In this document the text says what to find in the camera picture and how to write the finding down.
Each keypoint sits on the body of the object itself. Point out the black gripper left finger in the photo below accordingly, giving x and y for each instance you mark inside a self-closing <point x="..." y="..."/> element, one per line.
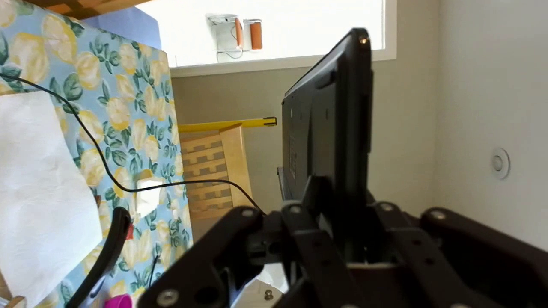
<point x="241" y="258"/>

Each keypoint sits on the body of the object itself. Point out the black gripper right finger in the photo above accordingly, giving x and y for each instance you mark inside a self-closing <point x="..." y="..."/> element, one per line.
<point x="474" y="263"/>

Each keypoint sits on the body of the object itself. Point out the white round ceiling fixture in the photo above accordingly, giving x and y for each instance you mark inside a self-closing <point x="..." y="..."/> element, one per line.
<point x="501" y="164"/>

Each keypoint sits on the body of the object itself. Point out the black bowl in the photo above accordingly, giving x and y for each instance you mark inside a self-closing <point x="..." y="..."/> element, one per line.
<point x="112" y="246"/>

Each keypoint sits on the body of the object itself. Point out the small pink cup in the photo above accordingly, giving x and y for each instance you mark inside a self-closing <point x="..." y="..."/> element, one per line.
<point x="119" y="302"/>

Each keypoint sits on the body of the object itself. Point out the yellow pole with black tip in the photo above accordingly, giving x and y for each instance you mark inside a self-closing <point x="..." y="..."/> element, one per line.
<point x="229" y="124"/>

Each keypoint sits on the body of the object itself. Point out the lemon print tablecloth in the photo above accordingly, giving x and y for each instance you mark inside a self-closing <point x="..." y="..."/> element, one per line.
<point x="131" y="114"/>

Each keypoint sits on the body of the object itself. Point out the white paper sheet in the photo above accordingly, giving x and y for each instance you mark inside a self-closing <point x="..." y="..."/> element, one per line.
<point x="41" y="200"/>

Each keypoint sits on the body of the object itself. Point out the orange distant object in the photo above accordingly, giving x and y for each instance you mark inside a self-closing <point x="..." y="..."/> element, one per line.
<point x="255" y="35"/>

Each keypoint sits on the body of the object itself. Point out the blue floor mat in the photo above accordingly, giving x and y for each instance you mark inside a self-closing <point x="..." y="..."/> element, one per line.
<point x="126" y="28"/>

